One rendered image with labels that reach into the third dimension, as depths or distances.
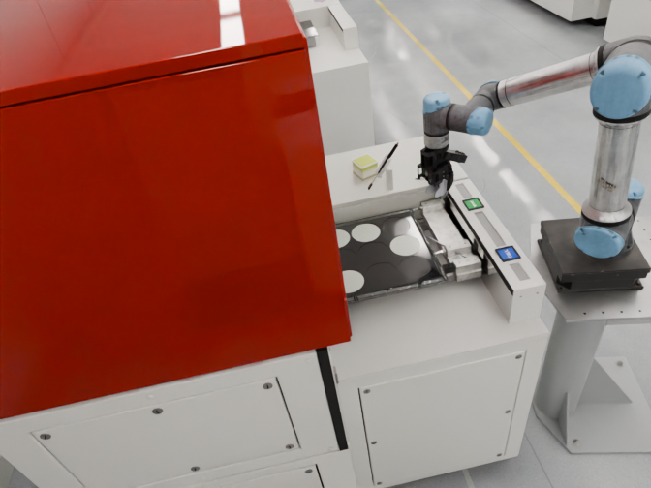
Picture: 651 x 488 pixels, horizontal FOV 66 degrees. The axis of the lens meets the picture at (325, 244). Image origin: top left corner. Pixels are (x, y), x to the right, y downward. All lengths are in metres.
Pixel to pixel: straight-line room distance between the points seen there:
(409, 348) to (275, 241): 0.79
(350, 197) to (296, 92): 1.16
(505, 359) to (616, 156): 0.64
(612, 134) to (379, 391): 0.90
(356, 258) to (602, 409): 1.29
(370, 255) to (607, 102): 0.81
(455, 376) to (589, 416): 0.95
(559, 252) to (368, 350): 0.66
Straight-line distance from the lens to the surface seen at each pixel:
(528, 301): 1.53
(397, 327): 1.54
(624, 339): 2.73
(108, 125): 0.70
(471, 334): 1.53
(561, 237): 1.74
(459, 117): 1.45
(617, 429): 2.42
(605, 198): 1.43
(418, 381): 1.54
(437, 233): 1.75
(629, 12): 5.40
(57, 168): 0.75
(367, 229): 1.75
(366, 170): 1.85
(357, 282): 1.57
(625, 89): 1.26
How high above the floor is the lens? 2.01
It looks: 40 degrees down
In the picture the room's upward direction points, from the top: 10 degrees counter-clockwise
